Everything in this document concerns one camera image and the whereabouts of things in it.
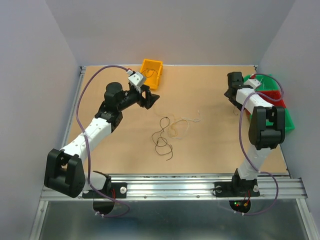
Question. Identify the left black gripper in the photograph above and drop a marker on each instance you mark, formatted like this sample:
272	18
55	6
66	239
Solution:
150	98

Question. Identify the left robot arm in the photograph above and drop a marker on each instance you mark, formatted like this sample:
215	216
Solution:
64	170

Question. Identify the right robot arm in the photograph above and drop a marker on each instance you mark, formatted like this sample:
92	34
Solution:
266	130

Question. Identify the yellow plastic bin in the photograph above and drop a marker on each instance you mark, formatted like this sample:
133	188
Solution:
152	70

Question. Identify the far green plastic bin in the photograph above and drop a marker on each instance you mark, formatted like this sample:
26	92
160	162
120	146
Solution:
266	83

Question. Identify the green plastic bin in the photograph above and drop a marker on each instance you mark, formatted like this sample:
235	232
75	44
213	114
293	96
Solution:
266	83
289	125

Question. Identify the red plastic bin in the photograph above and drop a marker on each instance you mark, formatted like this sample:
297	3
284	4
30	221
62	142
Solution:
272	97

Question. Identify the near green plastic bin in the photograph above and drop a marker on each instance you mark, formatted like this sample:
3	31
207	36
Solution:
289	125

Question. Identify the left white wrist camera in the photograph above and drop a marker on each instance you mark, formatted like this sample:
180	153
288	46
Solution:
136	79

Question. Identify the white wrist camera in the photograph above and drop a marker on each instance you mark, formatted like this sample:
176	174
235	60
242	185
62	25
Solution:
136	79
252	81

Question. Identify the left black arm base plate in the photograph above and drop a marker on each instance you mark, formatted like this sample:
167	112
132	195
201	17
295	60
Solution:
116	190

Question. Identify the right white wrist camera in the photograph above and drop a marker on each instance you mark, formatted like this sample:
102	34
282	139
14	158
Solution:
252	81

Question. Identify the aluminium mounting rail frame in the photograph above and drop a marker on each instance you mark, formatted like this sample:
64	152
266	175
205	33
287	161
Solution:
173	200

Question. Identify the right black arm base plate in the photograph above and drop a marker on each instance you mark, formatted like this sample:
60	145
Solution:
228	189

